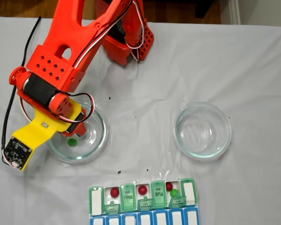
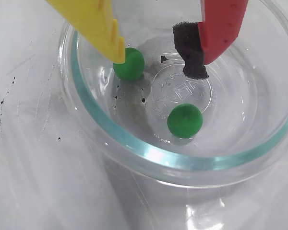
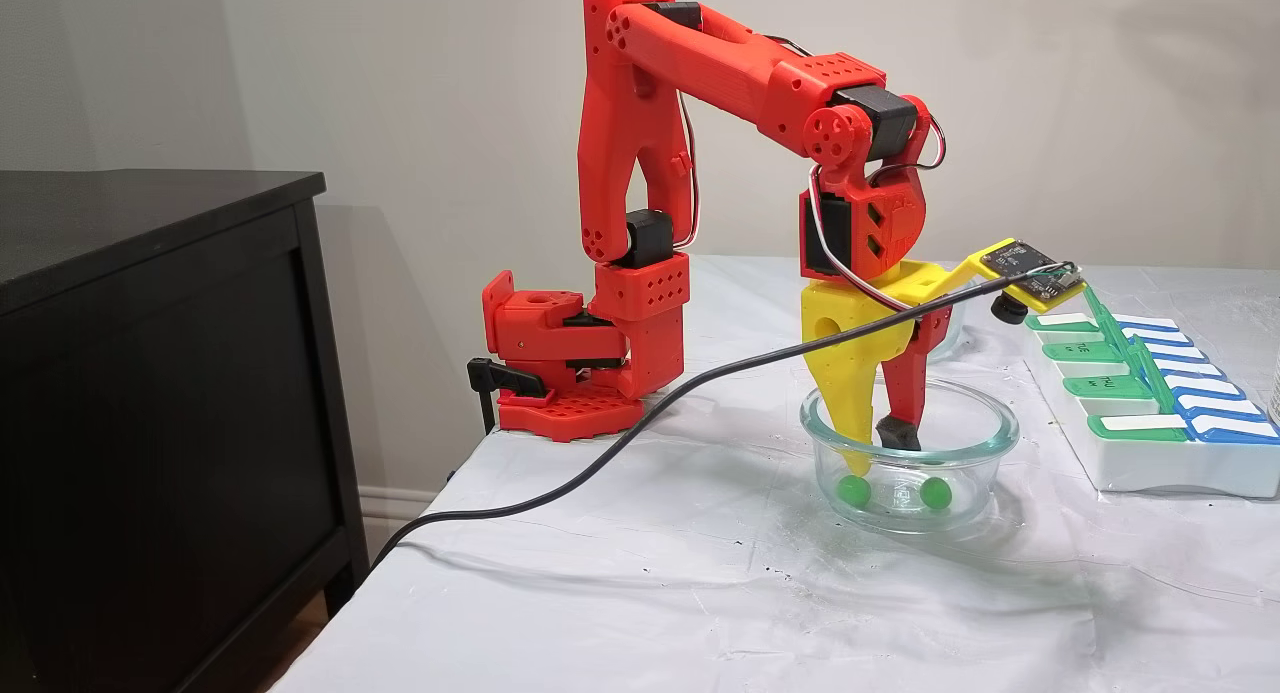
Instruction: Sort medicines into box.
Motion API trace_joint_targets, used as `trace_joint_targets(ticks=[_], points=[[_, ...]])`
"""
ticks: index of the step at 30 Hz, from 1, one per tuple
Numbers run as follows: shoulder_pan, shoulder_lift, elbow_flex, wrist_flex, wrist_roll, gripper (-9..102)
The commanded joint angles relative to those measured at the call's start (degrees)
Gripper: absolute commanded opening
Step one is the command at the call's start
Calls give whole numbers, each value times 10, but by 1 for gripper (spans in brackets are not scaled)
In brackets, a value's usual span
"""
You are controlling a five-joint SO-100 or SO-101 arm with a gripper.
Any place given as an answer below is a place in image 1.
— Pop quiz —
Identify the weekly pill organizer box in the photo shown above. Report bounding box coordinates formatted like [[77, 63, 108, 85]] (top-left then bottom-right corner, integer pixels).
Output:
[[88, 177, 200, 225]]

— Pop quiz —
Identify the glass bowl with green balls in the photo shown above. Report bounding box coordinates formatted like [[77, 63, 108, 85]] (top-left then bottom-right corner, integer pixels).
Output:
[[46, 101, 108, 163]]

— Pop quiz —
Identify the glass bowl for red balls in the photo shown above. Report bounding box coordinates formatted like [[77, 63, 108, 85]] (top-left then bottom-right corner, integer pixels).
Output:
[[172, 101, 232, 162]]

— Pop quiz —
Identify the white tablecloth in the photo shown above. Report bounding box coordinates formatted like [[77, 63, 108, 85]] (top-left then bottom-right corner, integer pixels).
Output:
[[0, 16, 281, 225]]

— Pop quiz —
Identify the camera board on yellow mount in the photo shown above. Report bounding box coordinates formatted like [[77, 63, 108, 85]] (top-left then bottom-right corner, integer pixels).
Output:
[[1, 131, 38, 172]]

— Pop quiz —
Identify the black camera cable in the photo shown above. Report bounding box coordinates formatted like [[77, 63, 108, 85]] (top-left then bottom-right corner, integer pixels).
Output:
[[1, 15, 42, 165]]

